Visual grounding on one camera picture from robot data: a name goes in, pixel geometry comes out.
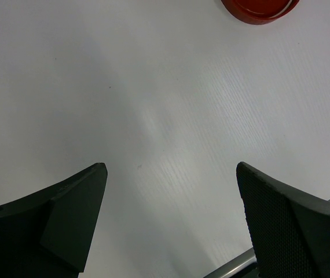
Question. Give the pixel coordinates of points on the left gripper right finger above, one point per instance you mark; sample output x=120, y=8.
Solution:
x=289, y=228

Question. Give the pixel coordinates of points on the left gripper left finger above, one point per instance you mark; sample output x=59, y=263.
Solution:
x=49, y=233

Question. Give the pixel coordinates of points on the red round lid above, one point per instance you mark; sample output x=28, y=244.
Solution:
x=259, y=12

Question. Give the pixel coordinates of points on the aluminium mounting rail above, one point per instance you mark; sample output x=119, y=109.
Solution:
x=243, y=266

